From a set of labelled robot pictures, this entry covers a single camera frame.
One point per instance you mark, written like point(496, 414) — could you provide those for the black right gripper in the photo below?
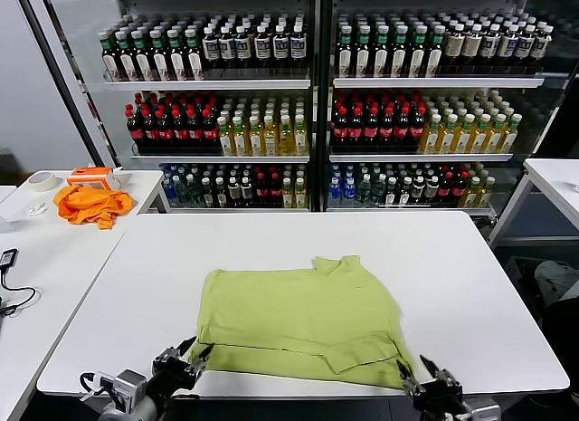
point(436, 398)

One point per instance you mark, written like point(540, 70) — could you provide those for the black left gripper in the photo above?
point(174, 380)

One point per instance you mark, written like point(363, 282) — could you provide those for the light green t-shirt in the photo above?
point(298, 321)

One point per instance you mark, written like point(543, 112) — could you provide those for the grey blue bag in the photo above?
point(556, 278)

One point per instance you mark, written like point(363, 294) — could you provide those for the small dark bottle white cap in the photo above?
point(391, 194)
point(432, 192)
point(206, 194)
point(405, 194)
point(220, 194)
point(419, 192)
point(246, 194)
point(234, 194)

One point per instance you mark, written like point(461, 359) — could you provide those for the clear green bottle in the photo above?
point(182, 192)
point(378, 194)
point(194, 192)
point(364, 194)

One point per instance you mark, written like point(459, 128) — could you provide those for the blue water bottle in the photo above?
point(168, 192)
point(335, 194)
point(349, 194)

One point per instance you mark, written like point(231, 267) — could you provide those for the crumpled orange cloth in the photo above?
point(86, 206)

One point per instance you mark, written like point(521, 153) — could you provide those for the cola bottle red cap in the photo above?
point(459, 190)
point(386, 131)
point(445, 190)
point(150, 132)
point(135, 131)
point(356, 131)
point(417, 131)
point(371, 131)
point(196, 132)
point(211, 132)
point(402, 131)
point(340, 131)
point(181, 132)
point(263, 194)
point(276, 194)
point(166, 132)

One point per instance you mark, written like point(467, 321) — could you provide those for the yellow tea bottle green label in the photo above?
point(478, 140)
point(300, 142)
point(494, 140)
point(431, 140)
point(226, 142)
point(256, 142)
point(462, 140)
point(485, 195)
point(241, 142)
point(288, 197)
point(509, 140)
point(271, 142)
point(472, 195)
point(286, 142)
point(447, 140)
point(300, 197)

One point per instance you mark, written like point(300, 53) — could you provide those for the black power adapter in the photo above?
point(9, 258)

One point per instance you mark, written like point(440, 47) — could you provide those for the orange and white box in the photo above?
point(90, 178)

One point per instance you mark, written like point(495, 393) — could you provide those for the beige masking tape roll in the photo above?
point(43, 188)

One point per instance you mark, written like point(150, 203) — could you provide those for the small white side table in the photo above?
point(556, 176)

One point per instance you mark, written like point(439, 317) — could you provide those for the glass beverage display cabinet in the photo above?
point(113, 122)

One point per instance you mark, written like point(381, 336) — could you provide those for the brown drink bottle green cap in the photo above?
point(363, 59)
point(345, 59)
point(110, 61)
point(434, 59)
point(195, 61)
point(126, 61)
point(417, 59)
point(160, 61)
point(381, 59)
point(177, 61)
point(399, 59)
point(144, 61)

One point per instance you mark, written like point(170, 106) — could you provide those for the dark bottle white blue label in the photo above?
point(489, 47)
point(211, 50)
point(281, 49)
point(243, 50)
point(507, 47)
point(262, 50)
point(524, 48)
point(227, 50)
point(298, 49)

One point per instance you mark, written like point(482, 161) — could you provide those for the dark bottle beige label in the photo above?
point(540, 48)
point(454, 47)
point(471, 47)

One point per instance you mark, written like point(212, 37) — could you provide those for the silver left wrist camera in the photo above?
point(129, 387)

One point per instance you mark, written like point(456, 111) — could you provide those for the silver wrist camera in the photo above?
point(129, 387)
point(486, 413)

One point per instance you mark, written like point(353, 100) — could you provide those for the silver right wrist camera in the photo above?
point(486, 413)

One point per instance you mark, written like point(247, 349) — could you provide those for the black cabinet divider post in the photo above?
point(322, 99)

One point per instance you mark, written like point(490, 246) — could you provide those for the black slanted frame bar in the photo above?
point(60, 77)

